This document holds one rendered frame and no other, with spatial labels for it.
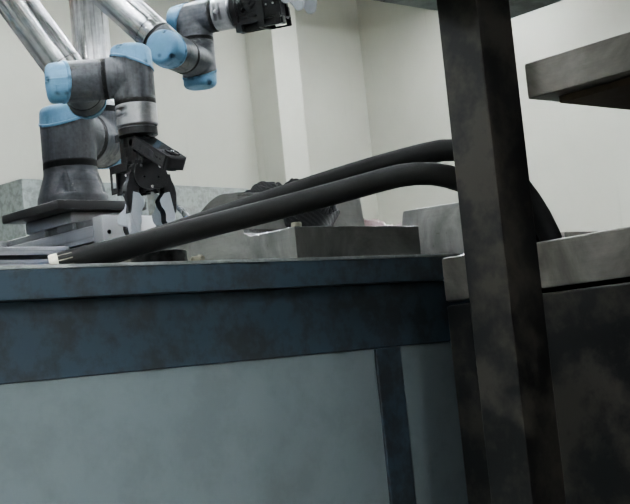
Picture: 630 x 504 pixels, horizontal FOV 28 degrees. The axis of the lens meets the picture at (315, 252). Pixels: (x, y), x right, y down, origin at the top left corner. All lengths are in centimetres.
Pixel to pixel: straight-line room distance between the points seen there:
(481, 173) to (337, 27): 983
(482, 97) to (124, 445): 57
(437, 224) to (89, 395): 91
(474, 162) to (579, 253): 22
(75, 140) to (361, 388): 118
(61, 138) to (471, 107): 143
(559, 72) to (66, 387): 77
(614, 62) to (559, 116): 846
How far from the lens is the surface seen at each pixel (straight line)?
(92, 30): 291
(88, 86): 230
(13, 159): 862
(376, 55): 1129
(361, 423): 173
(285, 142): 996
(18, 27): 247
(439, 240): 219
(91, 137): 274
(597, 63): 169
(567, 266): 158
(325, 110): 1085
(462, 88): 145
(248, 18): 276
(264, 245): 188
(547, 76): 174
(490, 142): 141
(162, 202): 227
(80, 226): 263
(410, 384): 180
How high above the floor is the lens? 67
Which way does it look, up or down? 5 degrees up
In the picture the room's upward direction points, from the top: 6 degrees counter-clockwise
